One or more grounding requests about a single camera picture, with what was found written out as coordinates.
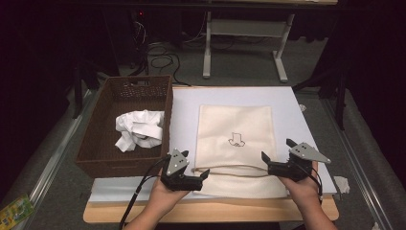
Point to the white foam board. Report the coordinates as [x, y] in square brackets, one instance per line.
[191, 96]

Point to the person's right hand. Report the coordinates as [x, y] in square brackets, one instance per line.
[303, 190]

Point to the metal floor rail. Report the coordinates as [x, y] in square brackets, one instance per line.
[54, 159]
[357, 166]

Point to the large crumpled white tape piece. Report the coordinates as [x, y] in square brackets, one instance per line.
[342, 184]

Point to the white metal table frame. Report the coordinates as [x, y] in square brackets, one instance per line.
[245, 27]

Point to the green printed packet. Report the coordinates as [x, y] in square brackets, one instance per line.
[16, 212]

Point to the person's left hand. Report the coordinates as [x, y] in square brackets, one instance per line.
[166, 196]

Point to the brown woven basket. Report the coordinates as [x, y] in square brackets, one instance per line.
[105, 150]

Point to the black metal stand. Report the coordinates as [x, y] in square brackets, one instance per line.
[340, 96]
[77, 89]

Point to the small crumpled white tape piece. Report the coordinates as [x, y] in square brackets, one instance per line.
[302, 107]

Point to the white cloth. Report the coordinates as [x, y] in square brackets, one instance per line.
[140, 127]

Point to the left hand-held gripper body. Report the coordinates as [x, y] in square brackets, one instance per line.
[176, 166]

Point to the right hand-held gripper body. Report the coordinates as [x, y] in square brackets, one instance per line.
[297, 163]

